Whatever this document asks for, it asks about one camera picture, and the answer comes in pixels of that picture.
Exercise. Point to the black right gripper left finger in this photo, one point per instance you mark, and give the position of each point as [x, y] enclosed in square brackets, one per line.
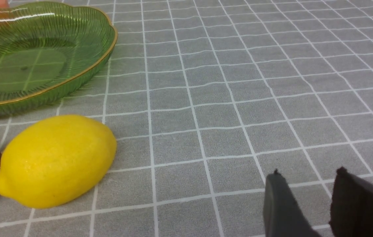
[281, 213]

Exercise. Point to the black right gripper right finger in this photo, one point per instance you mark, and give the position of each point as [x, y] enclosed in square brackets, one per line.
[351, 209]

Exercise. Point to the grey checked tablecloth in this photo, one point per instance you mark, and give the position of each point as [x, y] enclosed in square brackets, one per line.
[207, 97]

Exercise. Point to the yellow lemon toy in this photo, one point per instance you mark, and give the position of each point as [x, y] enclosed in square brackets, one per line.
[56, 160]

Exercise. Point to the green glass leaf plate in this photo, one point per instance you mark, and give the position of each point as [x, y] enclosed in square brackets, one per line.
[48, 50]

